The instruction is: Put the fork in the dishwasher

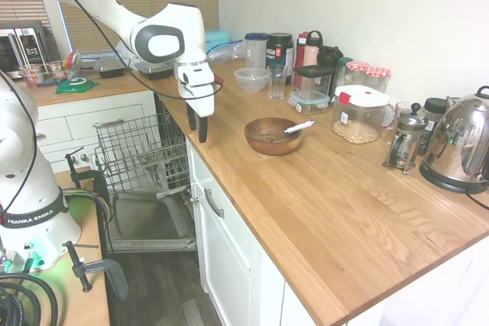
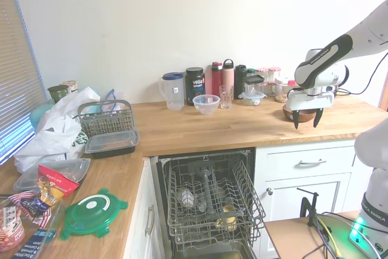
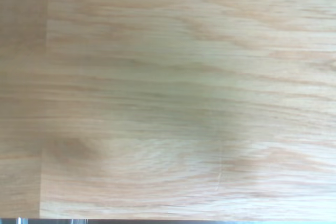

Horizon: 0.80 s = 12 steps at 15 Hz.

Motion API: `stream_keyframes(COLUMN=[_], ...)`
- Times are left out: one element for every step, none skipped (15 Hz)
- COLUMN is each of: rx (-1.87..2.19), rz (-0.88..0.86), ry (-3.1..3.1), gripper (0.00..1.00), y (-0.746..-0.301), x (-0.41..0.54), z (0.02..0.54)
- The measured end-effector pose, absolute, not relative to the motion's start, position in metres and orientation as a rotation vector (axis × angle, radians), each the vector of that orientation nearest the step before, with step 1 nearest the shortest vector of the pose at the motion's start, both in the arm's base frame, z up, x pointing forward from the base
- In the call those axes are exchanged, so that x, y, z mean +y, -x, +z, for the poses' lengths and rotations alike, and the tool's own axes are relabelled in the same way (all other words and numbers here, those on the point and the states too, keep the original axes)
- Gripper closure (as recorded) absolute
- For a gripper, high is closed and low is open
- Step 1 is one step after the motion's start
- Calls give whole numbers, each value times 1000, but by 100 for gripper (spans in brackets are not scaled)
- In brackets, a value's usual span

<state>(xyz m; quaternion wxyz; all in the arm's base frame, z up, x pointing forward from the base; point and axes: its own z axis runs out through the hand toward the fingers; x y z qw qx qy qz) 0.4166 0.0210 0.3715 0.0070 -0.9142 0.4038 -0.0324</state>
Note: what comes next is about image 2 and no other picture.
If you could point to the green round container lid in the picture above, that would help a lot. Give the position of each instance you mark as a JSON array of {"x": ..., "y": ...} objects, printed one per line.
[{"x": 91, "y": 213}]

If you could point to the clear glass tumbler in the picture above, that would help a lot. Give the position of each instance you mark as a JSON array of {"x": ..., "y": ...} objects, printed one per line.
[{"x": 226, "y": 98}]

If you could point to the black takeout container clear lid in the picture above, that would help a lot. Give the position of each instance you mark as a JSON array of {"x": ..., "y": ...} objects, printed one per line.
[{"x": 112, "y": 145}]

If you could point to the clear plastic takeout container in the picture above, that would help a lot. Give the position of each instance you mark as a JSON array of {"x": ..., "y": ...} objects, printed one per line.
[{"x": 69, "y": 169}]

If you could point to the window blind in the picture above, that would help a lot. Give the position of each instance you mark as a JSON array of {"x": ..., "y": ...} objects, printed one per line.
[{"x": 15, "y": 74}]

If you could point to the jar red gingham lid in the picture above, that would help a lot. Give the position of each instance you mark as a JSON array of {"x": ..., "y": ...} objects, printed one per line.
[
  {"x": 274, "y": 72},
  {"x": 263, "y": 72},
  {"x": 267, "y": 87}
]

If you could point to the grey dishwasher cutlery basket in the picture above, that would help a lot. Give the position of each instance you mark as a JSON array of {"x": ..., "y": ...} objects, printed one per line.
[{"x": 106, "y": 122}]

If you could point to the pink water bottle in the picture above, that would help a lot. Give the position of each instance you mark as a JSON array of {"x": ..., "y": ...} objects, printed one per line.
[{"x": 228, "y": 75}]

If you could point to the red and white snack bag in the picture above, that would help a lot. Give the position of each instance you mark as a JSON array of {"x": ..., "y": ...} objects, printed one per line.
[{"x": 10, "y": 228}]

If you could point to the dishwasher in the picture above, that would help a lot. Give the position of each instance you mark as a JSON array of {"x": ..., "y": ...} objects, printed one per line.
[{"x": 160, "y": 180}]

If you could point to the clear zip bag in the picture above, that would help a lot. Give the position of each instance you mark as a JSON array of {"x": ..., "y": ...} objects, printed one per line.
[{"x": 113, "y": 99}]

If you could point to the white cup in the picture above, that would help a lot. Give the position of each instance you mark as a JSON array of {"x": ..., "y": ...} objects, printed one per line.
[{"x": 185, "y": 197}]

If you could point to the teal round object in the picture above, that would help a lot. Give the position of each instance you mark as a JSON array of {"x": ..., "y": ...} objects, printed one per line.
[{"x": 41, "y": 116}]

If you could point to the dark green cup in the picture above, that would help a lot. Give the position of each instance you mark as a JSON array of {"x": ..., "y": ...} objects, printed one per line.
[{"x": 56, "y": 93}]

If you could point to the glass container blue-rimmed lid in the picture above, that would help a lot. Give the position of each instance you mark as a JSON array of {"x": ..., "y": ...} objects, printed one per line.
[{"x": 252, "y": 97}]

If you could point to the white plastic shopping bag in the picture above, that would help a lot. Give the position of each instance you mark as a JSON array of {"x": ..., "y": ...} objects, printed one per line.
[{"x": 54, "y": 137}]

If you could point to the brown wooden bowl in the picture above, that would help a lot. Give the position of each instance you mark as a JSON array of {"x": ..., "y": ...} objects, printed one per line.
[{"x": 306, "y": 116}]

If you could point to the white cabinet door with knob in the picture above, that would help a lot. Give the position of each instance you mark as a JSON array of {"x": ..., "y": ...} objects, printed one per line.
[{"x": 291, "y": 198}]

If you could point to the striped popcorn bag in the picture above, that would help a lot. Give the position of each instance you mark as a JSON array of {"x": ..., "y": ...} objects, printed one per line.
[{"x": 28, "y": 203}]

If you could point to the black table clamp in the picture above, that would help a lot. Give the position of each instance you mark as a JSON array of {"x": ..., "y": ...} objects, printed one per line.
[{"x": 310, "y": 207}]

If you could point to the blue snack packet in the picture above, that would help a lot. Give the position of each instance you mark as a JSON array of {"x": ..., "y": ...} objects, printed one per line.
[{"x": 42, "y": 240}]

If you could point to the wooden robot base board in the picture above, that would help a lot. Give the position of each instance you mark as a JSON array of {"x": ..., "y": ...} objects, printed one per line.
[{"x": 291, "y": 234}]

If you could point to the red water bottle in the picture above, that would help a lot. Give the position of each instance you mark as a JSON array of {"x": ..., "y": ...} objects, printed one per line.
[{"x": 216, "y": 81}]

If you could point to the white drawer front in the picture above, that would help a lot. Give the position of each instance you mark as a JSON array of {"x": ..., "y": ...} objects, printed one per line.
[{"x": 279, "y": 159}]

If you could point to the brown paper cup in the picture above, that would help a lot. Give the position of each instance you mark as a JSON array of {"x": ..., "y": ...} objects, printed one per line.
[{"x": 69, "y": 86}]

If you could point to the clear plastic bowl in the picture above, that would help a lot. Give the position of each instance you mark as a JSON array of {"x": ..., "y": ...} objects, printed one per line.
[{"x": 206, "y": 104}]

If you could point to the clear pitcher blue lid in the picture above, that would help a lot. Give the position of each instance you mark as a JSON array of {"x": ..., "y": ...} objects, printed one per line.
[{"x": 174, "y": 95}]

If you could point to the black Vega protein tub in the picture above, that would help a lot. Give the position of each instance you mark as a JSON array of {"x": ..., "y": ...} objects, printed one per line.
[{"x": 195, "y": 84}]

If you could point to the yellow cup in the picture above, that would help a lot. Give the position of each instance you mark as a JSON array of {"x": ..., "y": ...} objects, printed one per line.
[{"x": 228, "y": 218}]

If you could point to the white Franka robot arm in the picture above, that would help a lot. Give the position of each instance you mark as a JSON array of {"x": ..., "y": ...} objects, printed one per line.
[{"x": 373, "y": 28}]

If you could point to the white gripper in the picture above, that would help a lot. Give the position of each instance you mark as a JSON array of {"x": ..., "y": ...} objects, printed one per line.
[{"x": 309, "y": 101}]

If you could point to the dark green water bottle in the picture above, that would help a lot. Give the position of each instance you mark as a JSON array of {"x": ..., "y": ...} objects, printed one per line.
[{"x": 240, "y": 80}]

